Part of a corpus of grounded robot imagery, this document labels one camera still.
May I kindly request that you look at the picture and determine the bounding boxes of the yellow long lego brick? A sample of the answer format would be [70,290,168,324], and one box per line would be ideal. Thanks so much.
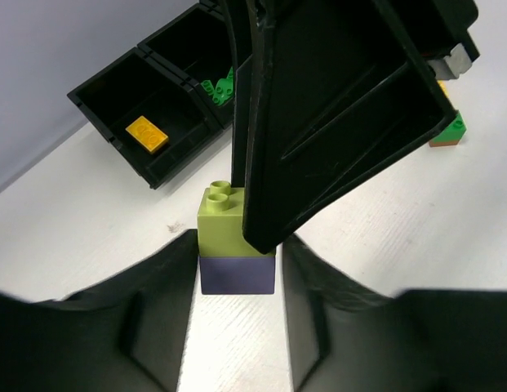
[437,80,449,99]

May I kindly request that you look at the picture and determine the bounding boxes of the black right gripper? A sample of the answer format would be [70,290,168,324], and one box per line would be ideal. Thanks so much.
[391,0,479,61]

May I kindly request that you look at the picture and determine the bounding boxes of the black compartment tray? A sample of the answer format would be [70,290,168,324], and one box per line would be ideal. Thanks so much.
[68,1,251,189]

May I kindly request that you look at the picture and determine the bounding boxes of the green lego in tray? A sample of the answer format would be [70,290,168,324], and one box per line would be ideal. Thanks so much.
[202,78,233,106]

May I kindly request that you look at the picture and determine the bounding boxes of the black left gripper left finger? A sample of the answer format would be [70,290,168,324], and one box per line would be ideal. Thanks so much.
[0,229,198,391]

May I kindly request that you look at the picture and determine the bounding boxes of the brown lego under yellow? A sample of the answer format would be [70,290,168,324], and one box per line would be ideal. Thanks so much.
[429,137,460,148]

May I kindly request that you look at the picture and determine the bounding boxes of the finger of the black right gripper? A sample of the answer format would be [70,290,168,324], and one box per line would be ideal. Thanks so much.
[235,1,456,253]

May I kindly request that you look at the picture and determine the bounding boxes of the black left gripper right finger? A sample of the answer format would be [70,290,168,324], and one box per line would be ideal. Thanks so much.
[282,235,507,391]

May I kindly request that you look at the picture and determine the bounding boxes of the dark green lego brick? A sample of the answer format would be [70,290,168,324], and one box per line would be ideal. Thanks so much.
[226,67,234,81]

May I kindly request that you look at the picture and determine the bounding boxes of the yellow curved lego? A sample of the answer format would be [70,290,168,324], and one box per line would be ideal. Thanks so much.
[125,116,169,154]

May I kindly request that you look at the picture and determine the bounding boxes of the green lego on yellow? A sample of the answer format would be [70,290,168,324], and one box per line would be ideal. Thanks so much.
[432,111,466,143]

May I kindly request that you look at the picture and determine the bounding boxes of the lime lego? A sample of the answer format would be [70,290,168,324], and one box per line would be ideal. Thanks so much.
[197,180,276,257]

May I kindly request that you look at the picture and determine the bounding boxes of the purple lego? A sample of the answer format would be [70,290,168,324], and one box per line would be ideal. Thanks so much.
[199,256,276,295]

